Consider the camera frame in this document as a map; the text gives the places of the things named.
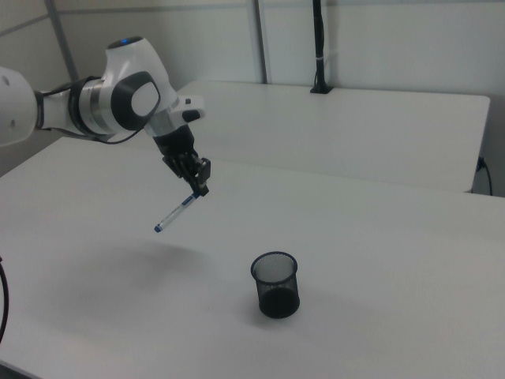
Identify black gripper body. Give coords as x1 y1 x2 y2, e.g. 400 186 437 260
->
152 125 197 177

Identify blue and white marker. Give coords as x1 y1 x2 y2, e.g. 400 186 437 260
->
153 192 197 235

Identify white side table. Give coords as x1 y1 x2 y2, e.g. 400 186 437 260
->
110 81 492 194

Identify black mesh pen cup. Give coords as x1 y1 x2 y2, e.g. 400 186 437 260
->
249 250 301 320

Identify black cable on robot arm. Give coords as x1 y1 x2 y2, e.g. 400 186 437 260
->
34 83 148 145

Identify grey wall partition post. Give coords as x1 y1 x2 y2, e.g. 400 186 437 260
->
251 0 274 84

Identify grey corner partition post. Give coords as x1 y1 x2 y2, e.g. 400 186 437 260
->
44 0 80 82

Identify black camera stand pole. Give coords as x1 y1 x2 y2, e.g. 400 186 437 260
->
309 0 335 96

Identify thick black cable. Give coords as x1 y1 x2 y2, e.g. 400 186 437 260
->
0 255 10 345

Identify black wall plug cable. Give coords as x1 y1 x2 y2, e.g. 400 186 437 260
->
476 156 494 196

